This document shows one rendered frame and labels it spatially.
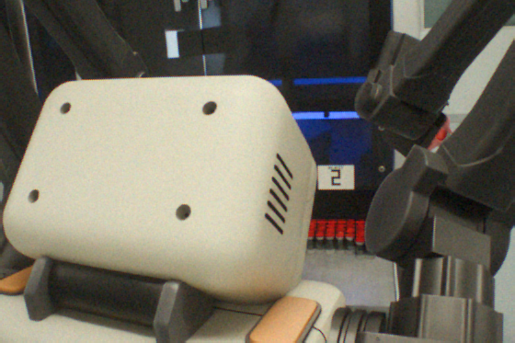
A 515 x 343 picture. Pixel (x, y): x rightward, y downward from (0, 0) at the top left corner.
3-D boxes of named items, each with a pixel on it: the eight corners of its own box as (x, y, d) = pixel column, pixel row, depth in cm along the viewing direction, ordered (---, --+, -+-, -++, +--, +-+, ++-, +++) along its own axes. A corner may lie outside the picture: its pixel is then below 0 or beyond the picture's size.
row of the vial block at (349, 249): (296, 249, 117) (295, 231, 115) (375, 250, 113) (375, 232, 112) (295, 254, 115) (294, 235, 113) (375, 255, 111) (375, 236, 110)
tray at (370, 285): (283, 235, 124) (282, 222, 123) (391, 237, 119) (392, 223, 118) (256, 317, 92) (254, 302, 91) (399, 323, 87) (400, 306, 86)
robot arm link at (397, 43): (364, 108, 60) (425, 135, 61) (401, 19, 59) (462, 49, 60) (340, 101, 72) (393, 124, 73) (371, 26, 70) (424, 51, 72)
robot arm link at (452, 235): (430, 270, 35) (489, 291, 36) (439, 155, 41) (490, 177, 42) (369, 299, 43) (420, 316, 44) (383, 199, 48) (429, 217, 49)
